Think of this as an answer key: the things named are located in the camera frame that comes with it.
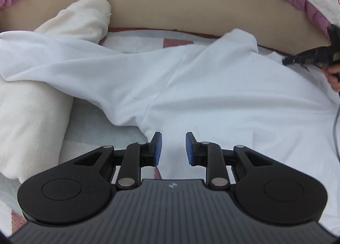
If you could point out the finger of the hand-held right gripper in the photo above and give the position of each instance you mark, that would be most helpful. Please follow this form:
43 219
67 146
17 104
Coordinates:
305 56

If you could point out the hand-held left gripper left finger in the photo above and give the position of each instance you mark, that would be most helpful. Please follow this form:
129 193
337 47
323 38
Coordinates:
157 148

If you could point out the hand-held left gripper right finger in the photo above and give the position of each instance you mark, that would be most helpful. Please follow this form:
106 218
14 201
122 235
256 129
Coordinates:
189 148

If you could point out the white garment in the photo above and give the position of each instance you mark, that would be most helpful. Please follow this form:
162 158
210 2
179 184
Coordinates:
212 87

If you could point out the person's right hand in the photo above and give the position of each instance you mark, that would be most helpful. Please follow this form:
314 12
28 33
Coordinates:
335 76

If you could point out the checked bed blanket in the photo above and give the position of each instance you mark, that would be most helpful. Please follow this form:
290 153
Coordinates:
87 127

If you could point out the cream pillow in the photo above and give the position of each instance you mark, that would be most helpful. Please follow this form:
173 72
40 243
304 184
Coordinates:
29 127

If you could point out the beige headboard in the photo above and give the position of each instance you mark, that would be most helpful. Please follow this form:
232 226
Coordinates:
172 2

